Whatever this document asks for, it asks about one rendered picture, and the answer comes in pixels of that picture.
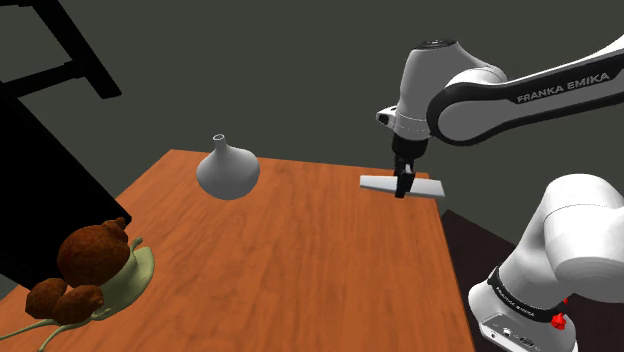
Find flat grey bar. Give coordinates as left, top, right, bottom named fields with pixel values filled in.
left=359, top=174, right=446, bottom=199

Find wooden table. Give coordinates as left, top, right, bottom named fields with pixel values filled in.
left=0, top=148, right=477, bottom=352

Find white round vase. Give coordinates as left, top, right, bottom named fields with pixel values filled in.
left=195, top=133, right=262, bottom=202

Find green snail figure brown shells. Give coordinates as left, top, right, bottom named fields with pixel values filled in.
left=0, top=216, right=156, bottom=352

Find black cabinet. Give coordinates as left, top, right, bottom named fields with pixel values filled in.
left=0, top=94, right=133, bottom=290

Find black furniture frame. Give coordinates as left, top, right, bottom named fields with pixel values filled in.
left=0, top=0, right=123, bottom=101

